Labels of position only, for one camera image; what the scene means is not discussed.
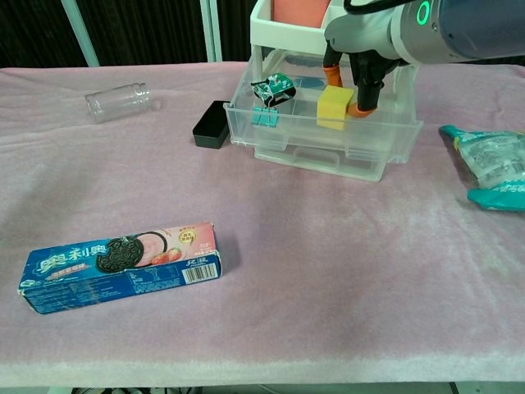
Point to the clear drawer with clips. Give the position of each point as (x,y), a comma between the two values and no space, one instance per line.
(303,131)

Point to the black rectangular box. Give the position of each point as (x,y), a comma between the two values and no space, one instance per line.
(209,127)

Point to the blue Oreo cookie box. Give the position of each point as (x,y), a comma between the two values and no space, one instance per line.
(123,271)

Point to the pink table cloth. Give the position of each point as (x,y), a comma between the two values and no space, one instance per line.
(287,254)

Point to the teal binder clip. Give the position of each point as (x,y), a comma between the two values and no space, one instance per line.
(264,117)

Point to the green black binder clip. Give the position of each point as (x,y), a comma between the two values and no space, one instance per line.
(279,86)

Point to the pink sponge block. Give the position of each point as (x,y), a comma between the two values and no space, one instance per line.
(299,12)

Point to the teal snack bag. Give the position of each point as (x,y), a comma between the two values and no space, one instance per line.
(496,168)

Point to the white plastic drawer organizer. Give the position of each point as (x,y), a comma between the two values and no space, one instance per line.
(287,35)

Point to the pale double frame pole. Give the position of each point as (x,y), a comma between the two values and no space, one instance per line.
(211,28)

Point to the pale slanted frame pole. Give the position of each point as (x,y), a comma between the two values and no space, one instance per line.
(82,33)

